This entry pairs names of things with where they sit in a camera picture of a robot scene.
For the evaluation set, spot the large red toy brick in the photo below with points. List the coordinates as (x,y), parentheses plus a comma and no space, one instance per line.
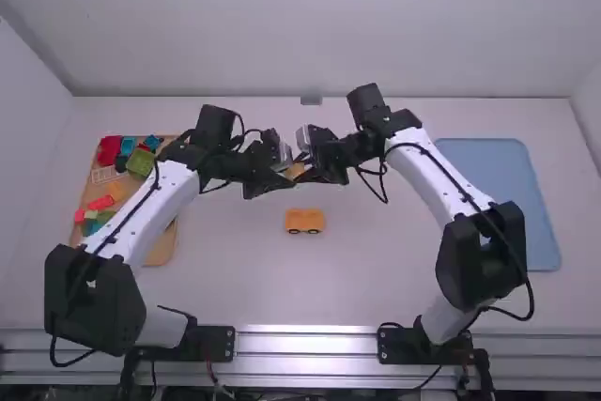
(110,149)

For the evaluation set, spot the blue toy brick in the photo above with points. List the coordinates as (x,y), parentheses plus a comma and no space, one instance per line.
(152,142)
(92,228)
(127,146)

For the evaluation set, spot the small green toy brick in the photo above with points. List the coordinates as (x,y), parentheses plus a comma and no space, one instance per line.
(103,216)

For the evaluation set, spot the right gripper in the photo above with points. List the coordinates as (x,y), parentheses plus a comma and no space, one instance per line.
(331,149)

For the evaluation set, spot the long red toy brick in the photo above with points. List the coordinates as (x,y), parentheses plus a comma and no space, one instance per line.
(101,203)

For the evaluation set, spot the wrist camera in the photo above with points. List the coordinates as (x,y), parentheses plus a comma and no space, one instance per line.
(303,140)
(284,154)

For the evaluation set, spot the yellow toy car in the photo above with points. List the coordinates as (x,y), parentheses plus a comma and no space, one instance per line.
(304,220)

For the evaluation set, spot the orange toy brick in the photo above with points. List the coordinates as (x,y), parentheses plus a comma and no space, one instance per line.
(117,192)

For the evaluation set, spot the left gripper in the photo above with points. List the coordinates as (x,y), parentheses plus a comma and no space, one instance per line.
(258,161)

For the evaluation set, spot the silver rails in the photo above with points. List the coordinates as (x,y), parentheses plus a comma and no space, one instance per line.
(305,340)

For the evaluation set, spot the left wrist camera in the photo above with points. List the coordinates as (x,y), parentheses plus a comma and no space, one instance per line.
(284,154)

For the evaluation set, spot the tan tray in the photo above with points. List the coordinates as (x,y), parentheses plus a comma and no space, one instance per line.
(162,246)

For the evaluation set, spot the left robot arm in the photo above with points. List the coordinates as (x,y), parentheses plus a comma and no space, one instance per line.
(155,204)

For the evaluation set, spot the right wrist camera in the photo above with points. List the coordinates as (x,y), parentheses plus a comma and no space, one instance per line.
(303,140)

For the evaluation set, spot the yellow toy brick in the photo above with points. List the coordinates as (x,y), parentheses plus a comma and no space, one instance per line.
(296,171)

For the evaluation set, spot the white toy brick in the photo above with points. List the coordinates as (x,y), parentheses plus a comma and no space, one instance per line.
(104,174)

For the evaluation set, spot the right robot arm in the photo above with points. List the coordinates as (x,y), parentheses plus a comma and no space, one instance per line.
(422,161)

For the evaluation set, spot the blue mat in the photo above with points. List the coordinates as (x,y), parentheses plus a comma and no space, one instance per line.
(497,204)

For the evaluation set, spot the large green toy brick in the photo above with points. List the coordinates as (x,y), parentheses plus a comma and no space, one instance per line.
(140,164)

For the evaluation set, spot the small red toy brick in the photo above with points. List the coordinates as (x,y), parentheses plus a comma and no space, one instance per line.
(80,215)

